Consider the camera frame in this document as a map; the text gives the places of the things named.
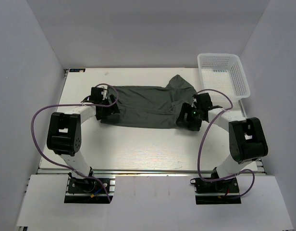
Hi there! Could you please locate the aluminium table edge rail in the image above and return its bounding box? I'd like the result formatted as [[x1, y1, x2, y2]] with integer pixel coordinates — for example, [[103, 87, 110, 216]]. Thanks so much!
[[36, 168, 268, 178]]

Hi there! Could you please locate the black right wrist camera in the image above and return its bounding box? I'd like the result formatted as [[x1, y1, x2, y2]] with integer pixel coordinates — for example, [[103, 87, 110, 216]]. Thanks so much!
[[210, 105, 223, 110]]

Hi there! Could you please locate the dark label sticker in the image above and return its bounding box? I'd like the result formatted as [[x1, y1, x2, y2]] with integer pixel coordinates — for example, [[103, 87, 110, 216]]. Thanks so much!
[[69, 68, 86, 73]]

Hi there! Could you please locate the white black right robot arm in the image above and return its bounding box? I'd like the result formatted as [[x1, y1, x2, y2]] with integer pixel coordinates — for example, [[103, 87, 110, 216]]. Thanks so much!
[[176, 93, 268, 192]]

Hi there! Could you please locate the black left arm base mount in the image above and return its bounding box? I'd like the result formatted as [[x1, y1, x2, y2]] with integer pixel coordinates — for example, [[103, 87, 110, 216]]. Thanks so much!
[[64, 178, 114, 204]]

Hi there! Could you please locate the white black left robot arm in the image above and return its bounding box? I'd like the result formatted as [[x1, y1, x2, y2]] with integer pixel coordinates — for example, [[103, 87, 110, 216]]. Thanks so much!
[[47, 86, 120, 192]]

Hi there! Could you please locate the dark green t-shirt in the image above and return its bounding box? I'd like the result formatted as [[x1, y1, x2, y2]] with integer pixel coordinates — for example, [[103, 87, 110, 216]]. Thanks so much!
[[101, 75, 196, 129]]

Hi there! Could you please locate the white perforated plastic basket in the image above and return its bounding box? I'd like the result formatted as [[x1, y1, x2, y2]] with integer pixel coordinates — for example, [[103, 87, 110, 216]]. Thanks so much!
[[197, 53, 250, 101]]

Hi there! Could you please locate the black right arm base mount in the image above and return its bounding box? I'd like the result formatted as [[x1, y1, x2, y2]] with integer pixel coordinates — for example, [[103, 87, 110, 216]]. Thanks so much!
[[190, 178, 241, 205]]

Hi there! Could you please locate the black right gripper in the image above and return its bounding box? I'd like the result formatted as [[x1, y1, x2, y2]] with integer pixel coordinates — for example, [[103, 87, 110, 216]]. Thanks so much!
[[177, 103, 203, 128]]

